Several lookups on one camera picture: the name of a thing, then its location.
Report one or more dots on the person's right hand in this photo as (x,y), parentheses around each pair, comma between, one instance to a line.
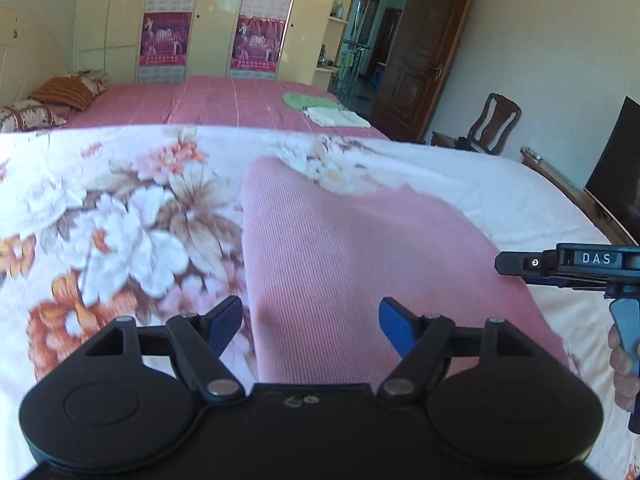
(622,375)

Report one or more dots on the white folded cloth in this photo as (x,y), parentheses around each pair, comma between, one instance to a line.
(335,117)

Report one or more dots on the black flat television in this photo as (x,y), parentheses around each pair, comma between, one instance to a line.
(617,175)

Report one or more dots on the white floral bed sheet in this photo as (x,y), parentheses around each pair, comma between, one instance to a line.
(125,200)

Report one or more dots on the light floral pillow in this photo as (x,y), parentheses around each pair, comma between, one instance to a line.
(95,81)

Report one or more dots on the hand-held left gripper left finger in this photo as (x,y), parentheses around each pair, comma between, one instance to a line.
(225,325)

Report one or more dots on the metal rack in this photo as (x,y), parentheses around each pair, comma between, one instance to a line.
(352,70)

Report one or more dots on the cream corner shelf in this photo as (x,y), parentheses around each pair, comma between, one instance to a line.
(337,25)

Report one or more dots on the pink checked bedspread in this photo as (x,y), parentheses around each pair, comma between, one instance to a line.
(215,102)

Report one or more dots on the cream bed headboard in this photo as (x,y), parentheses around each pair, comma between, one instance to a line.
(25,55)

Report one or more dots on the brown wooden chair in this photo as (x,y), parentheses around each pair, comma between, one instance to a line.
(495,120)

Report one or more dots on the orange striped pillow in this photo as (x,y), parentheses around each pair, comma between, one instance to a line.
(62,91)

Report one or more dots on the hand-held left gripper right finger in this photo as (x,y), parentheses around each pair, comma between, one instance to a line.
(395,327)

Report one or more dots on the green folded cloth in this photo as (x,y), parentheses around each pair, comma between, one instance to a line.
(307,100)

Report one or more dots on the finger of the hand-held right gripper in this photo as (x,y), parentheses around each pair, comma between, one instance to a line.
(520,263)

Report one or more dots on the brown wooden door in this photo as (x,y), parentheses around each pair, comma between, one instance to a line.
(425,60)

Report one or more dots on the cream wardrobe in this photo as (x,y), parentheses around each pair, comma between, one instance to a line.
(215,10)

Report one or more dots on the dark floral pillow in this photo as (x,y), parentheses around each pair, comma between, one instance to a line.
(30,116)

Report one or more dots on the pink knit sweater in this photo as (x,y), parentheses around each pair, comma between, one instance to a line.
(350,250)

